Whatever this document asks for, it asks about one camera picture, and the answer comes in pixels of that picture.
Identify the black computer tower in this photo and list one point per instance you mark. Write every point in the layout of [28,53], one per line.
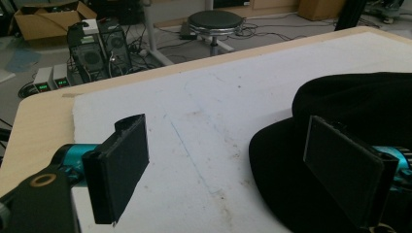
[87,55]
[116,45]

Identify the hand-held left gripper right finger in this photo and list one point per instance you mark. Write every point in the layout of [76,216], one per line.
[343,168]

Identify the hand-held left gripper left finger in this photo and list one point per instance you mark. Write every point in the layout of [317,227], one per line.
[120,168]

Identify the closed cardboard box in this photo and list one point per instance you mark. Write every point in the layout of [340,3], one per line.
[320,9]

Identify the white foam mat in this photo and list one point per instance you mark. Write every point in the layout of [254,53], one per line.
[226,113]

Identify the open cardboard box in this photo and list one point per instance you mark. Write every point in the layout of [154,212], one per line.
[48,22]

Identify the black round stool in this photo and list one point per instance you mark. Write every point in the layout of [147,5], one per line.
[215,22]

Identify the grey power supply unit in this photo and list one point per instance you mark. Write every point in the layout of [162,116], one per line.
[61,77]
[42,80]

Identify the white table leg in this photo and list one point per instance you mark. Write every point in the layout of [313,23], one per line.
[154,35]

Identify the black brimmed hat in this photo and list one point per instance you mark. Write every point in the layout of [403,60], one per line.
[356,97]

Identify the small white box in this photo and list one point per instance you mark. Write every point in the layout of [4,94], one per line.
[90,26]

